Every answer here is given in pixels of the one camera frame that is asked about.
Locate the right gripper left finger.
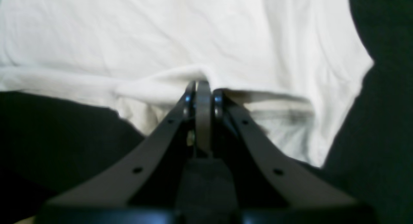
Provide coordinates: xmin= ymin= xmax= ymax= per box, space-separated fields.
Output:
xmin=48 ymin=81 xmax=196 ymax=207

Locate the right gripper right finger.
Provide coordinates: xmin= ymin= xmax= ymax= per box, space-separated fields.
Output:
xmin=213 ymin=90 xmax=358 ymax=207

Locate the white T-shirt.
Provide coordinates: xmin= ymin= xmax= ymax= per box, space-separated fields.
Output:
xmin=0 ymin=0 xmax=374 ymax=167

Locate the black table cloth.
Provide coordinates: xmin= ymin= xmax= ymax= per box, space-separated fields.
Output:
xmin=1 ymin=0 xmax=412 ymax=224

